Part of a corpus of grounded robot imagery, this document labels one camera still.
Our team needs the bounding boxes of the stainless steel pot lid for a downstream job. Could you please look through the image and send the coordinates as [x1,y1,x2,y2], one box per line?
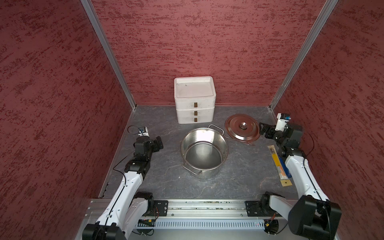
[225,114,260,144]

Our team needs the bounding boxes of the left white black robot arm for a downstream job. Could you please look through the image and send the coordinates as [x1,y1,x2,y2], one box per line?
[82,136,164,240]

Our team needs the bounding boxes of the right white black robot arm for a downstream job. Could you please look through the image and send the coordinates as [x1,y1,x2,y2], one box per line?
[259,120,342,240]

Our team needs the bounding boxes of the white three-drawer storage box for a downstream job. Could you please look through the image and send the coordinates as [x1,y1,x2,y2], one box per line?
[174,76,217,125]

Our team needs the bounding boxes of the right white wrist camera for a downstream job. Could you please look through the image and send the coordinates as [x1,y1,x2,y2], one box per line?
[275,113,291,132]

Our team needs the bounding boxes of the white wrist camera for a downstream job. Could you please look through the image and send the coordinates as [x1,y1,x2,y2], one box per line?
[138,127,150,137]
[275,113,291,132]

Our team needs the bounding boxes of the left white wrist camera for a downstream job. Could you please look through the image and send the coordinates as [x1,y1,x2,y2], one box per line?
[138,127,150,137]

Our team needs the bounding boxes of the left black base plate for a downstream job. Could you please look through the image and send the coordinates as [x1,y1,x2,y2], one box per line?
[154,200,169,218]

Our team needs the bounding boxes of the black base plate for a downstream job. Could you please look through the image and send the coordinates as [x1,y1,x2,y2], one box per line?
[154,200,169,218]
[245,201,281,218]

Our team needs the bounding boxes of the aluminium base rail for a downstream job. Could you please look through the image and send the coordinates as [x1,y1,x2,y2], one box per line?
[86,198,328,220]

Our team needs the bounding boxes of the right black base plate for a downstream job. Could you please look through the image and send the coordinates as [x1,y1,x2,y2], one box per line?
[245,201,281,218]

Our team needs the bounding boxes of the white perforated cable duct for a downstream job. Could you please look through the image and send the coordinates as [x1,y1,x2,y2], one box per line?
[135,219,265,231]

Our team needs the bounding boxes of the right aluminium corner post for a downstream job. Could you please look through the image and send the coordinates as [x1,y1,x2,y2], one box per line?
[269,0,338,112]

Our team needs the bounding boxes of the aluminium corner post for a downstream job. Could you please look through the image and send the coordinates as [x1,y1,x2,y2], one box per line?
[269,0,338,112]
[81,0,137,111]

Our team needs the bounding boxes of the left aluminium corner post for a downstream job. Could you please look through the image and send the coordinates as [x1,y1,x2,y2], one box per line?
[81,0,137,111]

